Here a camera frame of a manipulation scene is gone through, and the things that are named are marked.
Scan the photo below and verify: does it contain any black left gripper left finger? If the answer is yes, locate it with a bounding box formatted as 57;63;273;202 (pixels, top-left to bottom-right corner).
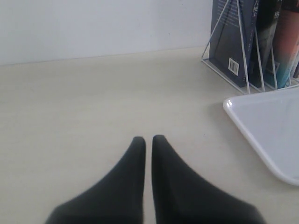
46;137;146;224

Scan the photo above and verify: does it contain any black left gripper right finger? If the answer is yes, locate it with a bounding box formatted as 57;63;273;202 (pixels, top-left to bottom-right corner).
151;135;266;224

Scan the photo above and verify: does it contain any blue spine book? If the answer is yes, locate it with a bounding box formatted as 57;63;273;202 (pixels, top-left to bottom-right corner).
209;0;259;87

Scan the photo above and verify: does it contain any red teal spine book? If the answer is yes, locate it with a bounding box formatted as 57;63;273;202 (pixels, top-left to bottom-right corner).
264;6;299;89

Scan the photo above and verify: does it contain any black grey spine book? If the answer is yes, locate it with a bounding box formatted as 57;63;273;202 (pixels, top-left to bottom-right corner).
249;0;282;88

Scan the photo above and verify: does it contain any white plastic tray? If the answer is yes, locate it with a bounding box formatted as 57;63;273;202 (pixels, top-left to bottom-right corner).
223;86;299;186

